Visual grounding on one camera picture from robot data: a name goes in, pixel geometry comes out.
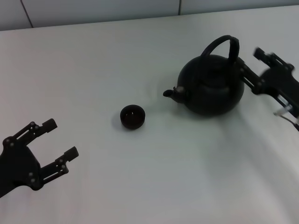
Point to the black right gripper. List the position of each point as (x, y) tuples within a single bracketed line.
[(280, 81)]

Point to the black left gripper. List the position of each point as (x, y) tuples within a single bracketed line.
[(17, 163)]

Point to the small dark teacup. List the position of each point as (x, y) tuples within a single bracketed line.
[(132, 117)]

